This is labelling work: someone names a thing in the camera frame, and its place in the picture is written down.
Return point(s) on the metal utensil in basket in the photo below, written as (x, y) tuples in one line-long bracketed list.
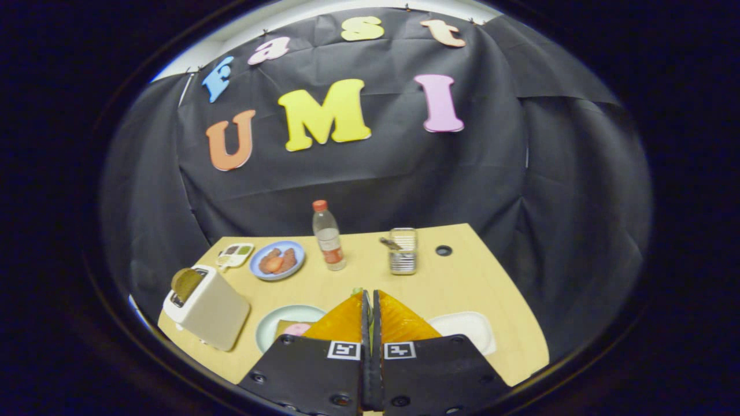
[(390, 242)]

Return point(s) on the white four-compartment condiment dish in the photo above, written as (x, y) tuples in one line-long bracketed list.
[(236, 254)]

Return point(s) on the tan bread slice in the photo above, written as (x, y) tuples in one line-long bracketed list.
[(284, 325)]

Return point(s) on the clear bottle with red cap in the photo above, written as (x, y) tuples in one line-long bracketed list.
[(329, 240)]

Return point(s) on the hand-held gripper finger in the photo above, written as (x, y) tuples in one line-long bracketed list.
[(365, 346), (377, 346)]

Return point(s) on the white square plate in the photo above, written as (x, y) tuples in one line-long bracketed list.
[(468, 329)]

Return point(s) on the brown meat pieces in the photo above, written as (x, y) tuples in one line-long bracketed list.
[(287, 260)]

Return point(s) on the white toaster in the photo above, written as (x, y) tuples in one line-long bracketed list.
[(214, 315)]

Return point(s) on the orange round food piece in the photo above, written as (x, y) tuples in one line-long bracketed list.
[(273, 263)]

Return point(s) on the brown toast bread slice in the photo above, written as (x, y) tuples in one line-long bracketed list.
[(186, 283)]

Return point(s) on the pale green round plate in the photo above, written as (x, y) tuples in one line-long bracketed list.
[(272, 323)]

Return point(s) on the pink ham slice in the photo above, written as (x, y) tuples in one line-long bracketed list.
[(298, 330)]

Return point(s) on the blue plate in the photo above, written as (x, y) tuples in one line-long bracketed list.
[(289, 274)]

